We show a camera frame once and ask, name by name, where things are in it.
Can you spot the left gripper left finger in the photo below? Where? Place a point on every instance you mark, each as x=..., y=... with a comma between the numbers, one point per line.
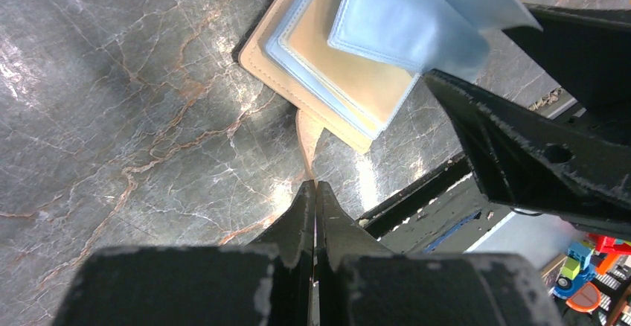
x=265, y=282

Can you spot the beige card holder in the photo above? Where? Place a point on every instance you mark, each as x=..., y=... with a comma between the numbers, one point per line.
x=348, y=65

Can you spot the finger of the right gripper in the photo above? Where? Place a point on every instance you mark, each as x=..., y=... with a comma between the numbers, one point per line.
x=587, y=52
x=522, y=159

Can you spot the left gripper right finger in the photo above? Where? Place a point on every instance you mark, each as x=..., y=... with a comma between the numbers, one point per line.
x=362, y=282

